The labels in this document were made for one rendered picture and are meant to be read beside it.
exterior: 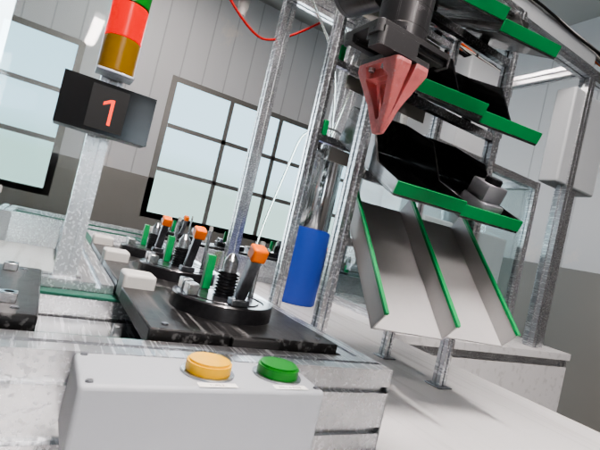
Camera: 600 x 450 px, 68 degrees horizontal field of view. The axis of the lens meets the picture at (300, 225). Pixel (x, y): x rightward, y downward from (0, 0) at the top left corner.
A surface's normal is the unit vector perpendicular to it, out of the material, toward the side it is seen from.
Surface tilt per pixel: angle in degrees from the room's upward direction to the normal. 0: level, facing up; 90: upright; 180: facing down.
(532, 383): 90
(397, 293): 45
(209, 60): 90
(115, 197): 90
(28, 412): 90
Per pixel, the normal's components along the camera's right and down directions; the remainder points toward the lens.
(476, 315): 0.40, -0.65
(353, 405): 0.49, 0.09
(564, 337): -0.85, -0.21
